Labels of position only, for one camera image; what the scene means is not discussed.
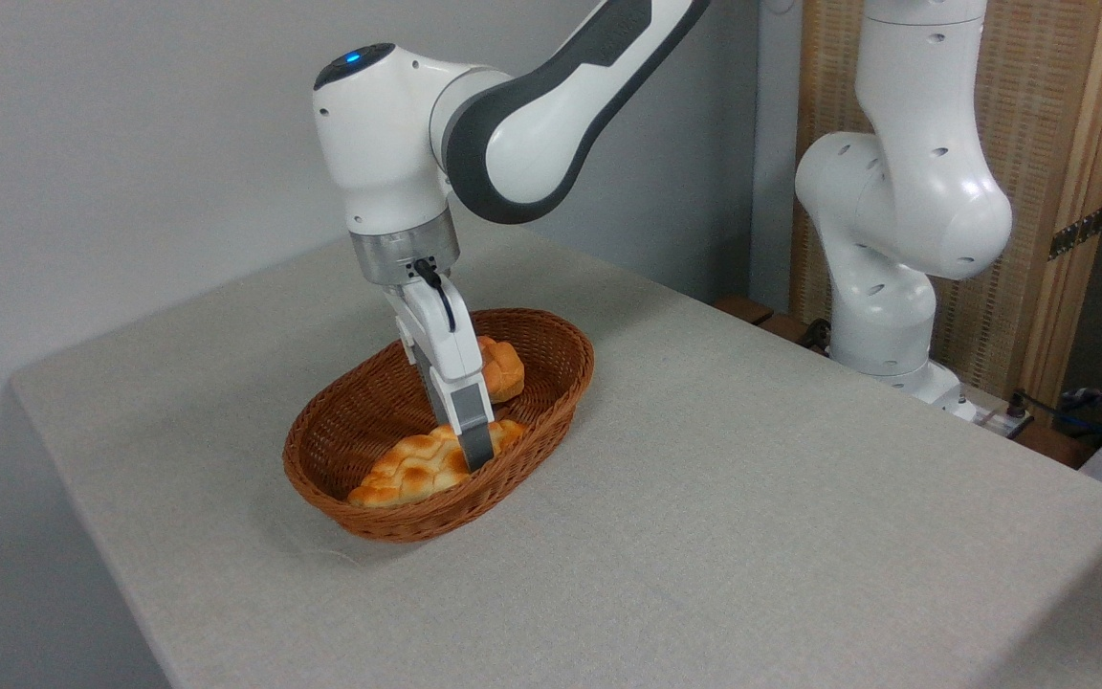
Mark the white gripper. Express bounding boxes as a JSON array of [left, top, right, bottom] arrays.
[[384, 275, 497, 473]]

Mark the long braided bread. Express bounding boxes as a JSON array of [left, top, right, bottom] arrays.
[[347, 418, 527, 509]]

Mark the round bread roll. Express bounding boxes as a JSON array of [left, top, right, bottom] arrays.
[[476, 335, 526, 404]]

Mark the brown wicker basket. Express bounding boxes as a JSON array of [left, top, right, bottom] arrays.
[[282, 307, 596, 544]]

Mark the white power strip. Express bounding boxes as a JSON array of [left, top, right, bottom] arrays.
[[976, 406, 1036, 440]]

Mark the metal screen hinge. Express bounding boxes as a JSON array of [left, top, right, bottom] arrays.
[[1048, 206, 1102, 261]]

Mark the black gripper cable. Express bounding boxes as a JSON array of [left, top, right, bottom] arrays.
[[412, 257, 459, 334]]

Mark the black power cable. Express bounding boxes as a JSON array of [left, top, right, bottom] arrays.
[[1007, 388, 1102, 433]]

